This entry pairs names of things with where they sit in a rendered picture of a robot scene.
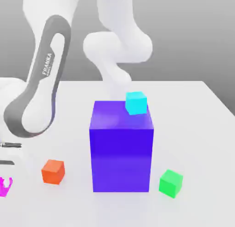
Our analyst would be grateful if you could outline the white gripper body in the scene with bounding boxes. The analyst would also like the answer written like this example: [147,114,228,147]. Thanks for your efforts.
[0,153,24,177]

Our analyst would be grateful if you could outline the small magenta cube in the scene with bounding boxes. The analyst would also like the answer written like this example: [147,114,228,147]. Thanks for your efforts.
[0,176,13,198]

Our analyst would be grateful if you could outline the small orange cube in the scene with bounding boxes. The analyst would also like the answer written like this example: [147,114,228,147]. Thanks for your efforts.
[41,159,66,186]

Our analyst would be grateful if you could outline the small cyan cube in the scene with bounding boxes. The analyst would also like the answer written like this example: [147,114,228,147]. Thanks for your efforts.
[125,91,148,116]

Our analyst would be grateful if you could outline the small green cube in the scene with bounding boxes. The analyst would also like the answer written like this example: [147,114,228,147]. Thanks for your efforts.
[158,169,184,199]

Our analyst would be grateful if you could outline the large purple box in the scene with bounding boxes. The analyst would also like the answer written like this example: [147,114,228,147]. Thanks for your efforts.
[89,100,154,193]

